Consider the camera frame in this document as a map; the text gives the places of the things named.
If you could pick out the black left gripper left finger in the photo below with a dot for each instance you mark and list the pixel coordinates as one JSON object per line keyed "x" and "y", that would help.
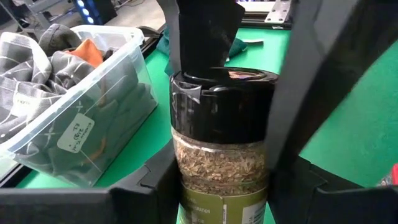
{"x": 77, "y": 207}

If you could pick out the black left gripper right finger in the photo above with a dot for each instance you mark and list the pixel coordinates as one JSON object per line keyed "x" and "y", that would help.
{"x": 342, "y": 207}

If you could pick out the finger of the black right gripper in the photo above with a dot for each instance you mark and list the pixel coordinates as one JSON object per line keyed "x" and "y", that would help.
{"x": 326, "y": 62}
{"x": 205, "y": 37}

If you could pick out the red-lid paprika tin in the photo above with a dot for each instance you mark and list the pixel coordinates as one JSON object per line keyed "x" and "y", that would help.
{"x": 390, "y": 177}

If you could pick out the green-label black-lid spice jar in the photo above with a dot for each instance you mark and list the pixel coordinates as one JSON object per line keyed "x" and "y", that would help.
{"x": 220, "y": 124}

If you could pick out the dark green cloth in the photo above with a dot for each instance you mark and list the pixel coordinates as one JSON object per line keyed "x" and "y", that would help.
{"x": 163, "y": 46}

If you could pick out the green table mat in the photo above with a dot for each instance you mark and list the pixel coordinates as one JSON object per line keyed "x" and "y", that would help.
{"x": 357, "y": 130}

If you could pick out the clear plastic storage box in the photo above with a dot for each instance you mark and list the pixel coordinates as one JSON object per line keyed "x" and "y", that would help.
{"x": 93, "y": 124}

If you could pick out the black device with blue lights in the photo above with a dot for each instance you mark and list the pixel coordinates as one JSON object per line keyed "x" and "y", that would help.
{"x": 99, "y": 11}

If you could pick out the orange cloth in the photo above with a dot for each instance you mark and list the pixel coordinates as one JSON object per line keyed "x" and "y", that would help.
{"x": 87, "y": 53}

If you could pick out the grey patterned cloth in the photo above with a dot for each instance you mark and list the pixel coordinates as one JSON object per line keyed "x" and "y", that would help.
{"x": 25, "y": 71}

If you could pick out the dark grey cloth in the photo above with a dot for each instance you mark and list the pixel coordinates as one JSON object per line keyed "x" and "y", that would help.
{"x": 59, "y": 39}

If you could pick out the silver metal frame bracket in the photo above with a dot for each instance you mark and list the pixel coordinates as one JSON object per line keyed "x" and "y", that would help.
{"x": 280, "y": 11}

